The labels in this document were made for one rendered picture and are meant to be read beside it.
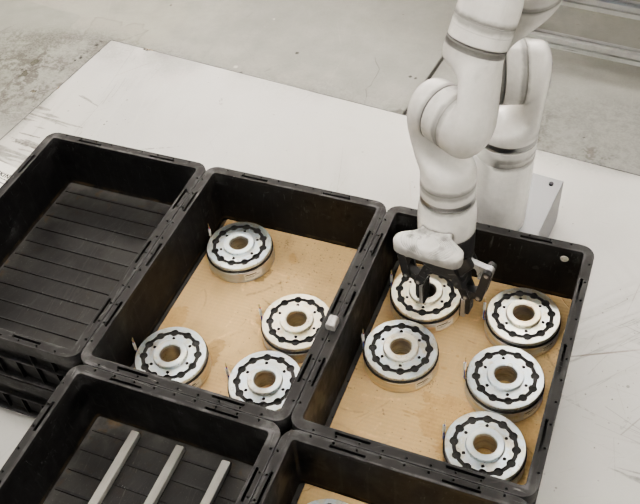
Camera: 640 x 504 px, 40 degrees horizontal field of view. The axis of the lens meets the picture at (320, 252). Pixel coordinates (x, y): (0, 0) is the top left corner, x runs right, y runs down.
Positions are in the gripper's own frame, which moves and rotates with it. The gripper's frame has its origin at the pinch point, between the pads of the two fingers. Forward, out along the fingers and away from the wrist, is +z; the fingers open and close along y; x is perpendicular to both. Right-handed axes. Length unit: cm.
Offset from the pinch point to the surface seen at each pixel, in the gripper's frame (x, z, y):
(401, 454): 27.7, -3.8, -6.1
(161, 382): 31.6, -4.4, 25.4
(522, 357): 3.4, 2.5, -12.8
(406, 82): -156, 80, 77
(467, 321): -1.5, 5.0, -3.1
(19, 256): 16, 4, 67
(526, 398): 9.3, 2.9, -15.4
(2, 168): -9, 15, 99
